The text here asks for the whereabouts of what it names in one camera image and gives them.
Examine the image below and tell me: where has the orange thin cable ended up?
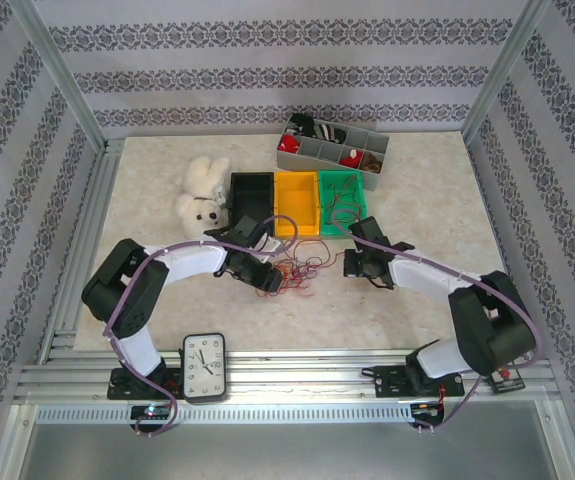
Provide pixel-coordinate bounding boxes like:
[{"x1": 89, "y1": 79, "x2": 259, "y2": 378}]
[{"x1": 266, "y1": 238, "x2": 346, "y2": 296}]

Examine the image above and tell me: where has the green plastic bin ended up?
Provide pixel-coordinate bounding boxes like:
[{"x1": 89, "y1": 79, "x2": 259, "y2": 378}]
[{"x1": 317, "y1": 169, "x2": 369, "y2": 238}]

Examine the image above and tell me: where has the black plastic bin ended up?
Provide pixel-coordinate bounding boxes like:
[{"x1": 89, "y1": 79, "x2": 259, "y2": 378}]
[{"x1": 229, "y1": 171, "x2": 277, "y2": 237}]

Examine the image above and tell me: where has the yellow plastic bin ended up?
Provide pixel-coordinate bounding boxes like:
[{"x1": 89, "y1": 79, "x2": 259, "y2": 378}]
[{"x1": 272, "y1": 170, "x2": 323, "y2": 238}]

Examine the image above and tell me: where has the white plush bunny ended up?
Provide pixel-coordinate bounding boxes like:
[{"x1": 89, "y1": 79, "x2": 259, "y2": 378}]
[{"x1": 174, "y1": 155, "x2": 233, "y2": 238}]

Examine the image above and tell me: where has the red and white small item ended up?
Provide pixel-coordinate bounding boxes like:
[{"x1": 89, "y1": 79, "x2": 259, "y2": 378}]
[
  {"x1": 338, "y1": 148, "x2": 365, "y2": 170},
  {"x1": 276, "y1": 133, "x2": 303, "y2": 154}
]

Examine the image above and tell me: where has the white rectangular analog clock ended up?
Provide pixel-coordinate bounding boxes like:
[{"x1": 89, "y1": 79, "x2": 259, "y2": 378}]
[{"x1": 181, "y1": 331, "x2": 230, "y2": 405}]

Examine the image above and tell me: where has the grey compartment organiser box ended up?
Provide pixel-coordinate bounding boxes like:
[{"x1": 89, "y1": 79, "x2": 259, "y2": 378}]
[{"x1": 275, "y1": 113, "x2": 391, "y2": 193}]

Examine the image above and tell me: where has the black white striped cloth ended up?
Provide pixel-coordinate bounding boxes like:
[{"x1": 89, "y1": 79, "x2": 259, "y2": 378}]
[{"x1": 286, "y1": 114, "x2": 349, "y2": 148}]

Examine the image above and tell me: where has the small circuit board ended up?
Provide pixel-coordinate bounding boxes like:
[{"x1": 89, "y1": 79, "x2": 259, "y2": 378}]
[
  {"x1": 130, "y1": 404, "x2": 173, "y2": 422},
  {"x1": 410, "y1": 400, "x2": 446, "y2": 421}
]

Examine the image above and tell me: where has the black card with fruit print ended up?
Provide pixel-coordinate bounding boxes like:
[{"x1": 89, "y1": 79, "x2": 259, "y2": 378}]
[{"x1": 486, "y1": 366, "x2": 526, "y2": 395}]

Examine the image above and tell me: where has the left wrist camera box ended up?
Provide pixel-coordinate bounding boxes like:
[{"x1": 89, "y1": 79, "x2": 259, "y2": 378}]
[{"x1": 255, "y1": 234, "x2": 289, "y2": 259}]

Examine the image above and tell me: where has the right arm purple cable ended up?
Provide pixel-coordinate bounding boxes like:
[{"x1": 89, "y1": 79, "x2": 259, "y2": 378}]
[{"x1": 328, "y1": 208, "x2": 543, "y2": 437}]

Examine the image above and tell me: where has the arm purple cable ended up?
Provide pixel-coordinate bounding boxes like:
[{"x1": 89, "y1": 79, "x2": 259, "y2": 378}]
[
  {"x1": 102, "y1": 214, "x2": 300, "y2": 439},
  {"x1": 328, "y1": 208, "x2": 543, "y2": 437}
]

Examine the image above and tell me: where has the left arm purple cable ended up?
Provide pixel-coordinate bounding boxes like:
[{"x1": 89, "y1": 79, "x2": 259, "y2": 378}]
[{"x1": 102, "y1": 214, "x2": 300, "y2": 439}]

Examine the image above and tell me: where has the aluminium frame rail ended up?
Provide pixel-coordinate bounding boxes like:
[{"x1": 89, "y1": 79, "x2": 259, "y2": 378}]
[{"x1": 14, "y1": 349, "x2": 563, "y2": 408}]

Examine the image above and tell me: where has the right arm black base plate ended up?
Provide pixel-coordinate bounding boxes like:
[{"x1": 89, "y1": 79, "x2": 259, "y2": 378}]
[{"x1": 373, "y1": 363, "x2": 467, "y2": 400}]

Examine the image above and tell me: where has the grey slotted cable duct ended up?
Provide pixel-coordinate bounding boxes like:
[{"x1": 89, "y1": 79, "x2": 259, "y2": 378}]
[{"x1": 33, "y1": 404, "x2": 416, "y2": 426}]

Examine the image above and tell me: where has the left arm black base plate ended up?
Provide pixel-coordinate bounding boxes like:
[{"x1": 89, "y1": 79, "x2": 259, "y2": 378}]
[{"x1": 106, "y1": 366, "x2": 185, "y2": 402}]

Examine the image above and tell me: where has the aluminium side rail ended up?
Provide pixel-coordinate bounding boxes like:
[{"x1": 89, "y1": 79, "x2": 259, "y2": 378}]
[{"x1": 36, "y1": 139, "x2": 125, "y2": 364}]

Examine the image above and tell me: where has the aluminium corner post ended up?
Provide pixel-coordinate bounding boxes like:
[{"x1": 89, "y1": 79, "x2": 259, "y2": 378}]
[
  {"x1": 460, "y1": 0, "x2": 554, "y2": 136},
  {"x1": 9, "y1": 0, "x2": 110, "y2": 147}
]

